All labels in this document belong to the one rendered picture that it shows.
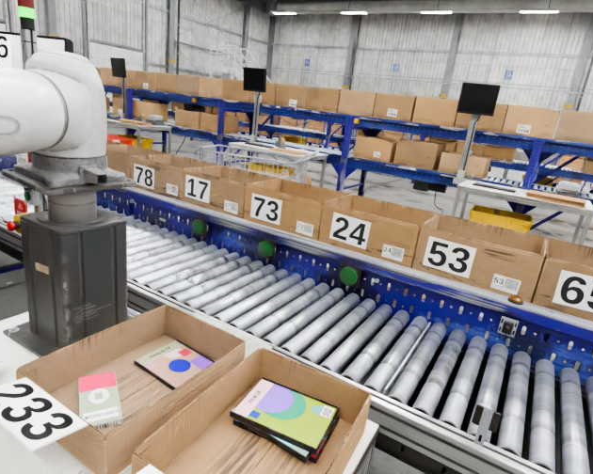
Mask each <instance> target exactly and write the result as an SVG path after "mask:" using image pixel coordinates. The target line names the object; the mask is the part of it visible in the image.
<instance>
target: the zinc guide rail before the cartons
mask: <svg viewBox="0 0 593 474"><path fill-rule="evenodd" d="M121 189H125V190H128V191H131V192H135V193H138V194H140V195H143V196H147V197H150V198H156V199H159V200H162V201H165V202H168V203H171V204H175V205H178V206H181V207H184V208H187V209H190V210H193V211H197V212H200V213H206V214H209V215H211V216H215V217H218V218H221V219H225V220H228V221H231V222H233V223H237V224H240V225H243V226H247V227H250V228H253V229H258V230H261V231H265V232H268V233H271V234H274V235H278V236H280V237H283V238H287V239H290V240H293V241H297V242H300V243H303V244H306V245H311V246H314V247H318V248H321V249H324V250H327V251H330V252H333V253H337V254H340V255H343V256H347V257H349V258H352V259H355V260H359V261H364V262H368V263H371V264H373V265H377V266H380V267H383V268H387V269H390V270H393V271H395V272H399V273H402V274H405V275H409V276H412V277H418V278H420V279H423V280H427V281H430V282H433V283H436V284H440V285H442V286H445V287H449V288H452V289H455V290H459V291H462V292H467V293H470V294H473V295H476V296H480V297H483V298H486V299H489V300H492V301H495V302H499V303H502V304H505V305H509V306H511V307H514V308H520V309H523V310H526V311H530V312H533V313H535V314H539V315H542V316H545V317H549V318H552V319H555V320H557V321H561V322H564V323H567V324H573V325H576V326H580V327H582V328H585V329H589V330H592V331H593V322H591V321H589V320H585V319H582V318H579V317H575V316H572V315H568V314H566V313H562V312H559V311H556V310H552V309H549V308H544V307H541V306H537V305H534V304H530V303H527V302H524V301H523V305H515V304H512V303H510V302H509V301H508V300H507V299H508V296H504V295H501V294H498V293H495V292H489V291H486V290H482V289H479V288H475V287H473V286H470V285H466V284H463V283H459V282H456V281H454V280H450V279H447V278H443V277H440V276H434V275H431V274H428V273H425V272H422V271H418V270H415V269H411V268H408V267H405V266H402V265H399V264H395V263H392V262H388V261H384V260H380V259H377V258H373V257H370V256H367V255H363V254H361V253H357V252H354V251H351V250H347V249H344V248H340V247H338V246H334V245H329V244H325V243H322V242H318V241H315V240H313V239H309V238H306V237H302V236H299V235H296V234H293V233H290V232H286V231H283V230H280V229H274V228H270V227H268V226H264V225H261V224H258V223H254V222H251V221H248V220H245V219H242V218H238V217H235V216H231V215H228V214H225V213H220V212H216V211H213V210H210V209H206V208H203V207H200V206H197V205H194V204H190V203H187V202H183V201H180V200H177V199H174V198H171V197H165V196H161V195H158V194H155V193H152V192H149V191H145V190H142V189H139V188H135V187H124V188H121Z"/></svg>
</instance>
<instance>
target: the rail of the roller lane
mask: <svg viewBox="0 0 593 474"><path fill-rule="evenodd" d="M0 242H2V243H4V244H6V245H9V246H11V247H13V248H15V249H17V250H19V251H21V252H23V246H22V235H21V234H20V233H18V232H16V231H15V230H14V231H9V230H8V228H7V223H5V222H3V221H1V220H0ZM162 305H170V306H172V307H174V308H177V309H179V310H181V311H183V312H186V313H188V314H191V313H193V312H196V313H198V314H199V315H202V316H204V317H206V318H208V319H211V320H213V321H215V322H218V323H220V324H223V325H226V326H228V327H229V328H231V329H234V330H236V331H238V332H240V333H243V334H245V335H247V336H249V337H252V338H254V339H256V340H259V341H261V342H263V343H266V344H268V345H270V346H272V347H273V348H272V349H271V350H270V351H273V352H275V353H278V354H280V355H283V356H287V357H289V358H291V359H293V360H295V361H298V362H300V363H303V364H305V365H307V366H310V367H312V368H315V369H317V370H319V371H322V372H324V373H327V374H329V375H331V376H334V377H336V378H338V379H341V380H343V381H345V382H347V383H349V384H351V385H354V386H356V387H360V388H362V389H364V390H366V391H369V392H370V395H372V397H371V402H370V407H369V412H368V417H367V419H368V420H370V421H372V422H374V423H376V424H378V425H379V432H381V433H383V434H385V435H387V436H389V437H391V438H393V439H395V440H397V441H399V442H401V443H403V444H405V445H407V446H408V447H410V448H412V449H414V450H417V451H418V452H420V453H422V454H424V455H426V456H428V457H430V458H432V459H434V460H436V461H438V462H440V463H442V464H444V465H446V466H449V467H451V468H452V469H454V470H456V471H458V472H460V473H462V474H555V473H553V472H551V471H550V470H548V469H545V468H543V467H541V466H538V465H535V464H533V463H531V462H529V461H527V460H524V459H522V458H520V457H519V456H517V455H514V454H512V453H510V452H508V451H506V450H502V449H500V448H498V447H496V446H494V445H491V444H490V443H488V442H486V441H485V442H484V445H483V447H481V446H479V445H477V444H475V443H473V442H474V438H475V436H473V435H470V434H467V433H465V432H463V431H461V430H459V429H457V428H455V427H453V426H451V425H448V424H446V423H444V422H442V421H440V420H437V419H434V418H432V417H430V416H428V415H426V414H424V413H422V412H420V411H417V410H415V409H413V408H411V407H409V406H407V405H404V404H402V403H400V402H398V401H395V400H393V399H391V398H389V397H387V396H384V395H382V394H380V393H378V392H376V391H373V390H372V389H370V388H368V387H365V386H362V385H360V384H358V383H356V382H354V381H351V380H349V379H347V378H345V377H343V376H341V375H339V374H337V373H335V372H333V371H329V370H327V369H325V368H323V367H321V366H318V365H316V364H314V363H312V362H311V361H308V360H306V359H304V358H302V357H300V356H297V355H294V354H292V353H290V352H287V351H285V350H283V349H281V348H280V347H277V346H275V345H273V344H271V343H269V342H267V341H264V340H261V339H259V338H257V337H254V336H252V335H250V334H249V333H247V332H244V331H242V330H240V329H238V328H236V327H233V326H231V325H229V324H226V323H224V322H221V321H220V320H218V319H216V318H214V317H211V316H209V315H207V314H205V313H203V312H200V311H198V310H196V309H194V308H191V307H189V306H187V305H185V304H183V303H180V302H178V301H176V300H174V299H172V298H170V297H167V296H165V295H163V294H162V293H160V292H156V291H154V290H152V289H150V288H147V287H145V286H143V285H141V284H139V283H136V282H134V281H133V280H131V279H129V278H127V306H129V307H131V308H134V309H136V310H138V311H140V312H142V313H144V312H146V311H149V310H151V309H153V308H157V307H160V306H162Z"/></svg>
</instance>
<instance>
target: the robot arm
mask: <svg viewBox="0 0 593 474"><path fill-rule="evenodd" d="M106 139H107V116H106V101H105V94H104V87H103V84H102V81H101V78H100V76H99V73H98V72H97V70H96V69H95V67H94V66H93V65H92V64H91V63H90V62H89V60H88V59H87V58H86V57H83V56H81V55H76V54H72V53H68V52H63V51H58V50H52V49H43V50H41V51H39V52H37V53H35V54H33V55H32V56H30V57H29V59H28V60H27V61H26V62H25V69H24V70H20V69H15V68H10V67H4V66H2V65H0V156H7V155H15V154H21V153H27V152H31V151H32V163H25V164H18V165H14V171H15V172H18V173H22V174H25V175H26V176H29V177H31V178H33V179H35V180H38V181H40V182H43V183H45V184H46V185H47V186H48V187H55V188H57V187H64V186H69V185H77V184H87V183H94V184H106V183H107V182H122V181H125V174H123V173H120V172H118V171H116V170H113V169H111V168H109V167H108V166H107V161H106Z"/></svg>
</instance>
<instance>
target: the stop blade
mask: <svg viewBox="0 0 593 474"><path fill-rule="evenodd" d="M430 325H431V322H429V323H428V325H427V326H426V328H425V330H424V331H423V333H422V334H421V336H420V337H419V338H418V339H417V341H416V342H415V344H414V345H413V347H412V348H411V350H410V351H409V353H408V355H407V356H406V358H405V359H404V361H403V362H402V364H401V365H400V367H399V368H398V370H397V371H396V373H395V374H394V376H393V378H392V379H391V381H390V382H389V384H388V385H387V386H386V387H385V389H384V393H383V395H384V396H388V394H389V393H390V391H391V390H392V388H393V386H394V384H395V383H396V381H397V380H398V378H399V377H400V375H401V373H402V372H403V370H404V369H405V367H406V366H407V365H408V363H409V361H410V360H411V358H412V357H413V355H414V354H415V352H416V350H417V349H418V347H419V346H420V344H421V343H422V341H423V339H424V338H425V336H426V334H427V333H428V331H429V328H430Z"/></svg>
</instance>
